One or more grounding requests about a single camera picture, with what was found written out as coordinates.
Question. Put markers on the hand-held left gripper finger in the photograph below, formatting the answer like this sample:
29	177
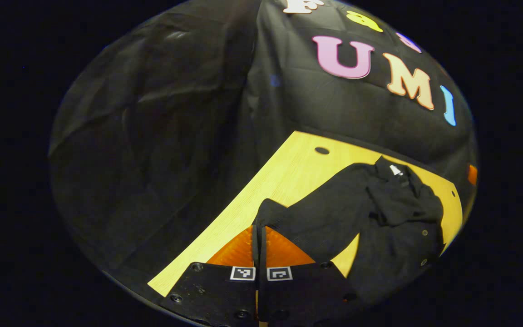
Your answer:
263	250
254	250

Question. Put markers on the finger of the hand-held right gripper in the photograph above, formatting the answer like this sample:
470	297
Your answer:
472	175

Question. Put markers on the black buttoned garment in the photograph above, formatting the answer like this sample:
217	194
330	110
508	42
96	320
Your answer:
379	227

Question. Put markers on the black backdrop cloth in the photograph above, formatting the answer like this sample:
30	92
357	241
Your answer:
175	113

